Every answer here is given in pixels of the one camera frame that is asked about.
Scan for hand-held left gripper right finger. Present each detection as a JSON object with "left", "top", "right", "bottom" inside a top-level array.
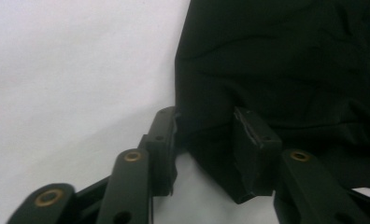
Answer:
[{"left": 233, "top": 106, "right": 283, "bottom": 204}]

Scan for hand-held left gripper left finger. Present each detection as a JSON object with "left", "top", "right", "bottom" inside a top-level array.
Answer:
[{"left": 138, "top": 105, "right": 178, "bottom": 197}]

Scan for black shorts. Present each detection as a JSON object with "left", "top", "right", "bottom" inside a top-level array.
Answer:
[{"left": 173, "top": 0, "right": 370, "bottom": 200}]

